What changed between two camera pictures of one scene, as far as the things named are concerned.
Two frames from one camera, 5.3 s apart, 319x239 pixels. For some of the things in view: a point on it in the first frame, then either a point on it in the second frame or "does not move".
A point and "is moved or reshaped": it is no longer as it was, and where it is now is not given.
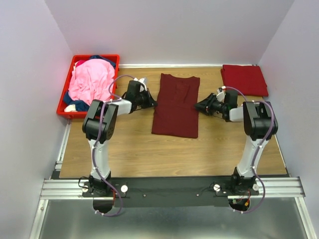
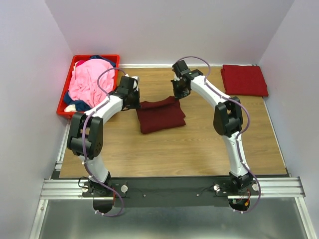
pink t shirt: (90, 81) does not move
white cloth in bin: (70, 108) does not move
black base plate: (170, 191) does not move
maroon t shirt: (175, 114) is moved or reshaped
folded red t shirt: (248, 79) does not move
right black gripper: (203, 105) to (177, 94)
